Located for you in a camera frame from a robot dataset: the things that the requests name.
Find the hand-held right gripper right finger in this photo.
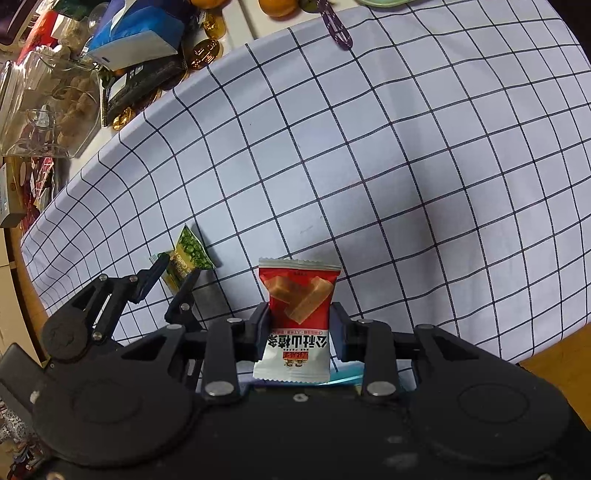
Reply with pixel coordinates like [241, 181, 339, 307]
[330, 302, 478, 398]

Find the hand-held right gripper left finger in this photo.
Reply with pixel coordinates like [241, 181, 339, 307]
[122, 302, 273, 398]

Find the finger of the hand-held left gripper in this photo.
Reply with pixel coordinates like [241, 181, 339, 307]
[67, 255, 171, 333]
[164, 269, 204, 332]

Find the green pea snack packet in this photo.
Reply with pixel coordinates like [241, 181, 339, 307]
[150, 224, 218, 296]

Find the red white snack packet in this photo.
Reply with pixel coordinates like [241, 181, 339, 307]
[253, 257, 341, 385]

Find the pile of colourful snack wrappers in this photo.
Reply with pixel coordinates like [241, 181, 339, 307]
[18, 157, 58, 208]

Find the grey cardboard box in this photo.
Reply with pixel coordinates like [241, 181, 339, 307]
[0, 164, 26, 229]

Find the gold foil chocolate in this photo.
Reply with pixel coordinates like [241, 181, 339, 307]
[201, 11, 227, 38]
[187, 38, 220, 71]
[112, 107, 137, 130]

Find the blue checked tablecloth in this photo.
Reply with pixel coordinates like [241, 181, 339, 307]
[21, 0, 591, 402]

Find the black pouch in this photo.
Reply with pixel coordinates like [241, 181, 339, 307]
[104, 55, 185, 125]

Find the large glass jar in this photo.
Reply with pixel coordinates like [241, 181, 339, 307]
[0, 48, 102, 160]

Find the blue white tissue box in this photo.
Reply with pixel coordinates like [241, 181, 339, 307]
[85, 0, 185, 65]

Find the pile of tangerines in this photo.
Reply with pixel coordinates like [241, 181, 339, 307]
[257, 0, 324, 18]

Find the purple keychain strap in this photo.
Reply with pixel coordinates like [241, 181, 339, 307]
[318, 0, 354, 51]

